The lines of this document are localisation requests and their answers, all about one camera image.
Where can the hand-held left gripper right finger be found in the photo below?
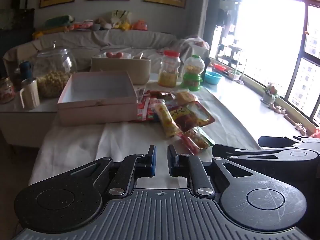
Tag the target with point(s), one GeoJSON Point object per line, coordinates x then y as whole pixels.
{"type": "Point", "coordinates": [171, 163]}

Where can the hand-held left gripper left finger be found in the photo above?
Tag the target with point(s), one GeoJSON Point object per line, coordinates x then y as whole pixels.
{"type": "Point", "coordinates": [153, 163]}

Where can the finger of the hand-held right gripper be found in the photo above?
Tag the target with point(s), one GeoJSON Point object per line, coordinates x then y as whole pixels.
{"type": "Point", "coordinates": [277, 142]}
{"type": "Point", "coordinates": [250, 156]}

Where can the thin red stick packet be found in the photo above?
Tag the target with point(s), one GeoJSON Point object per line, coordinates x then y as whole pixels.
{"type": "Point", "coordinates": [188, 143]}

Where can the green-edged clear snack packet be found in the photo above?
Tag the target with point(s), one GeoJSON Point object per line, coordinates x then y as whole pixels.
{"type": "Point", "coordinates": [201, 138]}

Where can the long yellow snack packet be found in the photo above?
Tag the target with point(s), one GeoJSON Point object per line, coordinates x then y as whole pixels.
{"type": "Point", "coordinates": [166, 120]}

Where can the potted flower plant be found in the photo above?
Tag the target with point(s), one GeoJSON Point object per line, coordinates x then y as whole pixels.
{"type": "Point", "coordinates": [269, 93]}

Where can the large red yellow snack packet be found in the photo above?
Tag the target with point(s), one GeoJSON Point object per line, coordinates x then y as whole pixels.
{"type": "Point", "coordinates": [193, 116]}

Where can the red striped snack packet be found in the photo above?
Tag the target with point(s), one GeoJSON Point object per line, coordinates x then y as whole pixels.
{"type": "Point", "coordinates": [145, 110]}

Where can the small yellow snack packet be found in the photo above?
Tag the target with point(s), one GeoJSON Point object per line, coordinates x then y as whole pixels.
{"type": "Point", "coordinates": [186, 97]}

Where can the dark red snack packet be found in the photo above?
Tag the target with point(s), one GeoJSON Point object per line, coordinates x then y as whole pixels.
{"type": "Point", "coordinates": [162, 96]}

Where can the white tablecloth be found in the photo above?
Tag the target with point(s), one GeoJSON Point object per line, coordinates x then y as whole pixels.
{"type": "Point", "coordinates": [87, 142]}

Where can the small clear packet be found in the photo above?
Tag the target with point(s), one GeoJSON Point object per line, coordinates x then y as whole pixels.
{"type": "Point", "coordinates": [140, 92]}

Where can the pink open cardboard box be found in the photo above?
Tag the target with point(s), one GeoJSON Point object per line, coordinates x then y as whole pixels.
{"type": "Point", "coordinates": [97, 111]}

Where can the blue plastic bowl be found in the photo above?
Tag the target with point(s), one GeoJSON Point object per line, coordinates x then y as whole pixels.
{"type": "Point", "coordinates": [212, 78]}

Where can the green candy dispenser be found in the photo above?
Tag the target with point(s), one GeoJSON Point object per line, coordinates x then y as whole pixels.
{"type": "Point", "coordinates": [192, 76]}

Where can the red-lidded plastic jar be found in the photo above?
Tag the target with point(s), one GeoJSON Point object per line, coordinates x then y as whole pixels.
{"type": "Point", "coordinates": [169, 70]}

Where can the red plastic basin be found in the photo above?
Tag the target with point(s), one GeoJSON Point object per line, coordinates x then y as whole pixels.
{"type": "Point", "coordinates": [219, 67]}

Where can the metal shelf rack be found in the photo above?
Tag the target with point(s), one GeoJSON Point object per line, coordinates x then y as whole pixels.
{"type": "Point", "coordinates": [231, 60]}

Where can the beige rectangular container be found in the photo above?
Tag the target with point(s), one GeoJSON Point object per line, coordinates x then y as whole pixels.
{"type": "Point", "coordinates": [120, 70]}

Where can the red tomato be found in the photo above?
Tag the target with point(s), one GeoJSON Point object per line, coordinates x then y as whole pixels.
{"type": "Point", "coordinates": [119, 55]}
{"type": "Point", "coordinates": [110, 54]}

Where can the white plastic bag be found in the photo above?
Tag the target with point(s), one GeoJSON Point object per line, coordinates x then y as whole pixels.
{"type": "Point", "coordinates": [193, 43]}

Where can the grey covered sofa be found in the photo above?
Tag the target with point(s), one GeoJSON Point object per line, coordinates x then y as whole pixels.
{"type": "Point", "coordinates": [112, 41]}

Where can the large glass snack jar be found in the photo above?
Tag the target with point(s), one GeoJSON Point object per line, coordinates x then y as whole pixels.
{"type": "Point", "coordinates": [53, 75]}

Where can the orange plush toy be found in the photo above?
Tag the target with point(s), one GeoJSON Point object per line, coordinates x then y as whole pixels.
{"type": "Point", "coordinates": [139, 25]}

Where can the beige mug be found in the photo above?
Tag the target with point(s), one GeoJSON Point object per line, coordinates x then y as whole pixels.
{"type": "Point", "coordinates": [30, 95]}

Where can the yellow white plush toy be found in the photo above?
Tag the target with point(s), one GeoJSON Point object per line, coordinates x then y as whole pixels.
{"type": "Point", "coordinates": [121, 20]}

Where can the beige plush toy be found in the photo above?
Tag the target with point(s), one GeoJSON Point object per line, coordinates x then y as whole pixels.
{"type": "Point", "coordinates": [102, 23]}

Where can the pink plush toy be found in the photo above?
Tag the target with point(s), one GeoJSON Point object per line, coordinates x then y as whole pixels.
{"type": "Point", "coordinates": [83, 25]}

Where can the dark blue bottle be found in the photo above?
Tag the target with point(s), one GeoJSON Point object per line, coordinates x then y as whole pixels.
{"type": "Point", "coordinates": [25, 70]}

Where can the small glass jar red contents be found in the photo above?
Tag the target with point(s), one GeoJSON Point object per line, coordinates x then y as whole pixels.
{"type": "Point", "coordinates": [5, 92]}

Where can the green plush toy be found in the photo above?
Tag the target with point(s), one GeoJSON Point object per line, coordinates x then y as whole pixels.
{"type": "Point", "coordinates": [60, 21]}

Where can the black window frame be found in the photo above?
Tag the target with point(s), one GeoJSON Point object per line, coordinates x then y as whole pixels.
{"type": "Point", "coordinates": [303, 55]}

